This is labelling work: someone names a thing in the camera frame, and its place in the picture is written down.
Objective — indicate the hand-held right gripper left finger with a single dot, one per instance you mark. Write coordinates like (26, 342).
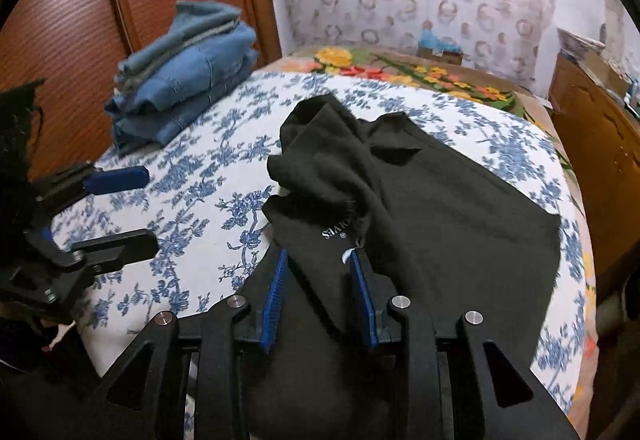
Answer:
(272, 305)

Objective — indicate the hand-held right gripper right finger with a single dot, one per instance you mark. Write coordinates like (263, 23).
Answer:
(362, 300)

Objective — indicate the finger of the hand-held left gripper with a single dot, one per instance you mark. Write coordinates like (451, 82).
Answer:
(120, 180)
(117, 247)

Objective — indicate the black pants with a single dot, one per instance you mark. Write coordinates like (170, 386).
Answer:
(440, 220)

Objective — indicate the white blue floral bedsheet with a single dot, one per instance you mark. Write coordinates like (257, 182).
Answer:
(200, 180)

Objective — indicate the blue folded denim jeans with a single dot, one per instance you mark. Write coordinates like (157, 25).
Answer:
(185, 84)

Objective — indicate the light blue folded jeans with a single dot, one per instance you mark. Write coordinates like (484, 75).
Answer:
(195, 27)

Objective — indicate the colourful flower blanket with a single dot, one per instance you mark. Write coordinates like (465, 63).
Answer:
(400, 69)

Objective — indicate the small cardboard box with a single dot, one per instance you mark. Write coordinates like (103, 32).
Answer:
(445, 57)

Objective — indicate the blue plastic bag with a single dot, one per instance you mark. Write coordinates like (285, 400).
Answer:
(435, 40)

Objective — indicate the brown wooden dresser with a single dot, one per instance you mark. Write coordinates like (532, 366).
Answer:
(600, 159)

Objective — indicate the pale folded bundle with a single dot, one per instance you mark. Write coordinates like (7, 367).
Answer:
(577, 43)

